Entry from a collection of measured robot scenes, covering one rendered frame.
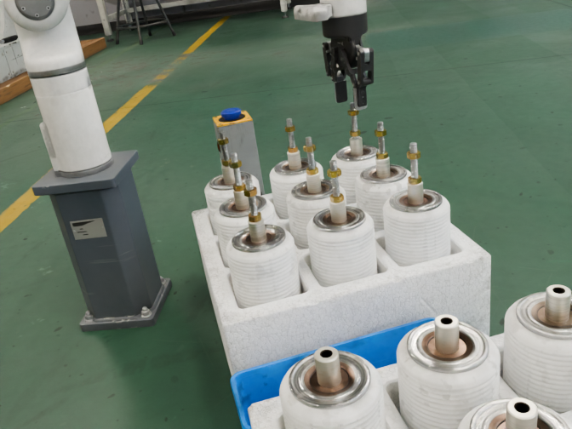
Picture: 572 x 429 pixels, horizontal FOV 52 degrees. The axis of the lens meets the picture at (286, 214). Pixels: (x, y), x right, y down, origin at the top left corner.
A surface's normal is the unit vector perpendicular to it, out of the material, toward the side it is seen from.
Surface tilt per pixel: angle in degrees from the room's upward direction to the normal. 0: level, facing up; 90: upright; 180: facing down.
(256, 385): 88
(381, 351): 88
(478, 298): 90
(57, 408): 0
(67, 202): 93
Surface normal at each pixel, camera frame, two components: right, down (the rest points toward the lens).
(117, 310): -0.06, 0.44
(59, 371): -0.14, -0.89
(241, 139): 0.25, 0.39
